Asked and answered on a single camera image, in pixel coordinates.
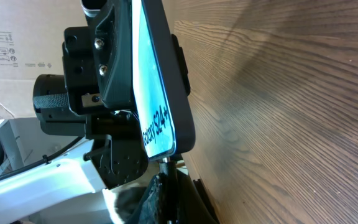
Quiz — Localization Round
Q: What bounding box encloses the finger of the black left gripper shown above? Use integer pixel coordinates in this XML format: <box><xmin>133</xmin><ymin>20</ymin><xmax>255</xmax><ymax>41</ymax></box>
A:
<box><xmin>171</xmin><ymin>34</ymin><xmax>191</xmax><ymax>96</ymax></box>

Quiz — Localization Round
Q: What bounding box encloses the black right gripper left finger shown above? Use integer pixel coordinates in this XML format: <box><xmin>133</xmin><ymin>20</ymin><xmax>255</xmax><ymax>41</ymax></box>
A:
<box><xmin>127</xmin><ymin>174</ymin><xmax>167</xmax><ymax>224</ymax></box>

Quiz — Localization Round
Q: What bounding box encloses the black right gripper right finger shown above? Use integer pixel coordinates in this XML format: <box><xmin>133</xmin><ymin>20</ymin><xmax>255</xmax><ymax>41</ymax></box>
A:
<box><xmin>177</xmin><ymin>171</ymin><xmax>219</xmax><ymax>224</ymax></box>

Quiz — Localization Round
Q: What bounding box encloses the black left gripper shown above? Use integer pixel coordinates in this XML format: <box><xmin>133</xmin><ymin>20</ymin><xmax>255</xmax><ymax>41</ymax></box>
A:
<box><xmin>62</xmin><ymin>0</ymin><xmax>135</xmax><ymax>139</ymax></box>

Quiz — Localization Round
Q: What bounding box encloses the Samsung Galaxy smartphone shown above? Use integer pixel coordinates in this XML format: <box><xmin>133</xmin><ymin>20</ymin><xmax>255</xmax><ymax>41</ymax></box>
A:
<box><xmin>132</xmin><ymin>0</ymin><xmax>196</xmax><ymax>161</ymax></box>

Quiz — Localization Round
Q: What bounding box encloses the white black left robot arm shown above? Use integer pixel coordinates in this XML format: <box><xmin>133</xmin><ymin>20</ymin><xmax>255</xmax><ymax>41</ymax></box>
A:
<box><xmin>0</xmin><ymin>1</ymin><xmax>195</xmax><ymax>223</ymax></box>

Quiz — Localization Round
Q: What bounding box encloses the brown cardboard box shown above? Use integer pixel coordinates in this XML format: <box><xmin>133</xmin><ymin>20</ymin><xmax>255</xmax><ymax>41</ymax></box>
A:
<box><xmin>0</xmin><ymin>0</ymin><xmax>86</xmax><ymax>119</ymax></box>

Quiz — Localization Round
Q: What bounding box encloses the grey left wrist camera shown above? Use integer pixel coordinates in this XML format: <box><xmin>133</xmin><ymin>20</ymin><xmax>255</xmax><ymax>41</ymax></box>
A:
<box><xmin>81</xmin><ymin>0</ymin><xmax>107</xmax><ymax>18</ymax></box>

